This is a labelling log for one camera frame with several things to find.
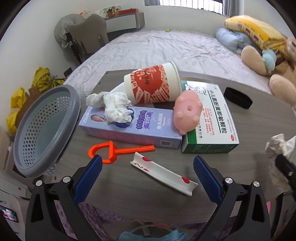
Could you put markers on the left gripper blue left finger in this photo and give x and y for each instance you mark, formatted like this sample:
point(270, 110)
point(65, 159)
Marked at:
point(85, 177)

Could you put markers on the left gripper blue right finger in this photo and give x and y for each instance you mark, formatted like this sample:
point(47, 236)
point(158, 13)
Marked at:
point(210, 179)

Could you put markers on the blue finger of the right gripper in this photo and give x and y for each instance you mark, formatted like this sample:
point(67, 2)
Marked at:
point(286, 167)

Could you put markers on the lined paper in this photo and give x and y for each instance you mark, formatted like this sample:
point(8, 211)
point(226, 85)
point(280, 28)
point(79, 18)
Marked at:
point(276, 146)

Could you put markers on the purple Zootopia toothpaste box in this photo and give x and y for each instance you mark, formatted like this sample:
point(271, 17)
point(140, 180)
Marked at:
point(149, 126)

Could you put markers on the white tissue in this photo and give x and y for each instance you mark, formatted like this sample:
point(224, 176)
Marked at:
point(115, 106)

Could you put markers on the red white paper cup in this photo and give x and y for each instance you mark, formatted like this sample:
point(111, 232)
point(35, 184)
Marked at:
point(160, 83)

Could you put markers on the orange plastic tool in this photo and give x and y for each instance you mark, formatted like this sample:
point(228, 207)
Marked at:
point(113, 151)

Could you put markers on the folded playing card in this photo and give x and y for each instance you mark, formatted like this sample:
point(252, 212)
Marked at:
point(163, 175)

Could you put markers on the purple fuzzy clothing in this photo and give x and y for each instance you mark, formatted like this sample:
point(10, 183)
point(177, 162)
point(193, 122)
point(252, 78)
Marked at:
point(97, 218)

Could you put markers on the green white medicine box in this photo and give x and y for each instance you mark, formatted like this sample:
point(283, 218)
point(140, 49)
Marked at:
point(216, 132)

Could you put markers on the grey perforated plastic basket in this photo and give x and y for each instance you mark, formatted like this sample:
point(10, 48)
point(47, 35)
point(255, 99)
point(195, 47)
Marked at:
point(45, 129)

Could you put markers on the pink pig toy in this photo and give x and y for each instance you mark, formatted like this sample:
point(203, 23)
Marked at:
point(187, 111)

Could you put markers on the black wristband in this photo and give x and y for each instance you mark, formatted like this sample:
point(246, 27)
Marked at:
point(238, 98)

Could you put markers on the brown teddy bear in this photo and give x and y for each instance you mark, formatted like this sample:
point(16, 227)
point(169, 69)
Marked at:
point(278, 66)

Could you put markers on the yellow bag left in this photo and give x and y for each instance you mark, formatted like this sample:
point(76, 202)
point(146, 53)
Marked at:
point(16, 103)

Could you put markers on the yellow bag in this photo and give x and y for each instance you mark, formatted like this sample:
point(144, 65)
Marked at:
point(43, 80)
point(16, 103)

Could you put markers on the yellow bag right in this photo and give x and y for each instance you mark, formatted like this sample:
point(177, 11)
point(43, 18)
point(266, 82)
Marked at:
point(43, 80)

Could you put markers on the bed with checked sheet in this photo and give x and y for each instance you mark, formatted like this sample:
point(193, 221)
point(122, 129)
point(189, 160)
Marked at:
point(190, 51)

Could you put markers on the yellow patterned blanket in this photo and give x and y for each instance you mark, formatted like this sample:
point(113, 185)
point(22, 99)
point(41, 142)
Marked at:
point(264, 35)

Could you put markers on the light blue pillow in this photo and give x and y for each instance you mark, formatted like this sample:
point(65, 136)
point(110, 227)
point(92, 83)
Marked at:
point(233, 40)

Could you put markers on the grey padded chair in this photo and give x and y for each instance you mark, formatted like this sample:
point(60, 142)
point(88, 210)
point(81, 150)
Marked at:
point(90, 35)

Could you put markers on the grey garment on chair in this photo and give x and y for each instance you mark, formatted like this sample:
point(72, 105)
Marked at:
point(62, 28)

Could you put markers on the red box on desk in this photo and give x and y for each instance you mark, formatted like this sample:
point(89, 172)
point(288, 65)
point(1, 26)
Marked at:
point(128, 11)

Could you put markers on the black wall socket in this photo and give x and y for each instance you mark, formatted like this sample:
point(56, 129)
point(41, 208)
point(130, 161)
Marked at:
point(68, 72)

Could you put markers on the white wall desk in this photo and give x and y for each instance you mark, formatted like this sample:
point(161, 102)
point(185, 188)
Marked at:
point(125, 22)

